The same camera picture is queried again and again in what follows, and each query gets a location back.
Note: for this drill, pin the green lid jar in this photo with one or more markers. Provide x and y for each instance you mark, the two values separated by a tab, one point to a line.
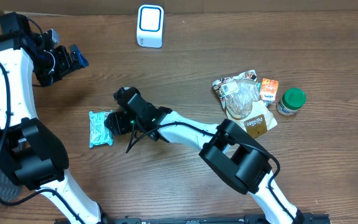
291	101

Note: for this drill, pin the orange small packet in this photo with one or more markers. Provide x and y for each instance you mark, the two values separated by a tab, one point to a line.
268	90

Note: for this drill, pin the teal wipes packet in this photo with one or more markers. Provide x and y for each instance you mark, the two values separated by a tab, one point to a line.
98	133

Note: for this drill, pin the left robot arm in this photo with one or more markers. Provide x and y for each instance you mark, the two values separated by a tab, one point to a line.
30	154

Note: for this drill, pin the beige snack bag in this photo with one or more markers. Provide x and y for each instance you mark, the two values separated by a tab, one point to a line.
242	103

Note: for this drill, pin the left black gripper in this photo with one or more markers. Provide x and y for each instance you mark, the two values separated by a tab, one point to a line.
66	58

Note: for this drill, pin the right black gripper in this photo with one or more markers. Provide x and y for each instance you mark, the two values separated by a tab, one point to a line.
122	125

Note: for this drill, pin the white barcode scanner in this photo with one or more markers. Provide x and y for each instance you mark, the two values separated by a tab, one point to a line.
149	30

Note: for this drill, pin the cardboard backboard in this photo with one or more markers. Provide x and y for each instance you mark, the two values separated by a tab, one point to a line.
110	7

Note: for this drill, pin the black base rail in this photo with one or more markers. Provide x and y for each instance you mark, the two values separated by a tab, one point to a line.
246	219

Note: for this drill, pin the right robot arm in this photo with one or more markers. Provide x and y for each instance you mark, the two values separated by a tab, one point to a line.
234	156

